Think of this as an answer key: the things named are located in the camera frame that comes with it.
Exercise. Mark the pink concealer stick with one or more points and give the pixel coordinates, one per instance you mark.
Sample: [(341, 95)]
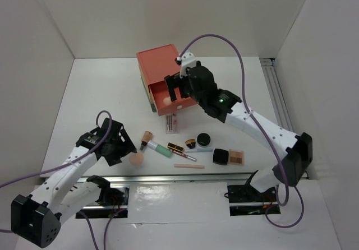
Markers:
[(189, 166)]

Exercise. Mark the aluminium mounting rail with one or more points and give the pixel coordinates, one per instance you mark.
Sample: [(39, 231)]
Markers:
[(238, 191)]

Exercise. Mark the tan foundation bottle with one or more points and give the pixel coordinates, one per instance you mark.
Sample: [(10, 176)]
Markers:
[(145, 139)]

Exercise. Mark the round black compact jar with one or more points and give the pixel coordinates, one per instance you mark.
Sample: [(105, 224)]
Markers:
[(203, 139)]

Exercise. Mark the mint green tube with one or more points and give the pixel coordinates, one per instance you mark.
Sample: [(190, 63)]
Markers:
[(160, 149)]

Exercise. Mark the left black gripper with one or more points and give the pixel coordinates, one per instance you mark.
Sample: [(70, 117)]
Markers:
[(127, 146)]

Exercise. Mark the coral red top drawer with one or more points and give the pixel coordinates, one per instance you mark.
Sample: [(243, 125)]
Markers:
[(156, 64)]

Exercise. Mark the black gold lipstick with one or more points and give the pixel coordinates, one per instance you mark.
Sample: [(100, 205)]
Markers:
[(175, 147)]

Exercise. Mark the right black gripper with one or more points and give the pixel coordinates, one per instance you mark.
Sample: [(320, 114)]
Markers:
[(173, 82)]

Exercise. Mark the peach teardrop makeup sponge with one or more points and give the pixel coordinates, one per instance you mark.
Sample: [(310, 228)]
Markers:
[(167, 101)]

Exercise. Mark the round peach powder puff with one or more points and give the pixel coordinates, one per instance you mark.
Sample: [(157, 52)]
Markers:
[(137, 159)]

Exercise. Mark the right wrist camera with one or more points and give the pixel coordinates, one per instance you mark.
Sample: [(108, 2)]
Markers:
[(186, 61)]

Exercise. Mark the light blue mascara tube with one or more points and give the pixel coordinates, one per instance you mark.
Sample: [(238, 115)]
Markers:
[(199, 150)]

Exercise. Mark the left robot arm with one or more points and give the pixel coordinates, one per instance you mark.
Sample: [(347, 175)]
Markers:
[(38, 217)]

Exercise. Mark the square black compact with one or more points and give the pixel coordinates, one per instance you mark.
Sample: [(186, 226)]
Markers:
[(220, 156)]

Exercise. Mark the dark red lip pencil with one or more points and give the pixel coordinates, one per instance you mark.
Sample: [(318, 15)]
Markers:
[(184, 155)]

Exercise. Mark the aluminium side rail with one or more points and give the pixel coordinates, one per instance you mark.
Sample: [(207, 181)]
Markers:
[(275, 92)]

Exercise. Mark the brown eyeshadow palette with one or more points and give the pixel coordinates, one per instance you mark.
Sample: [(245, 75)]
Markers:
[(236, 157)]

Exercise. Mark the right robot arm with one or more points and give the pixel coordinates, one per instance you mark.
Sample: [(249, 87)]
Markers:
[(293, 150)]

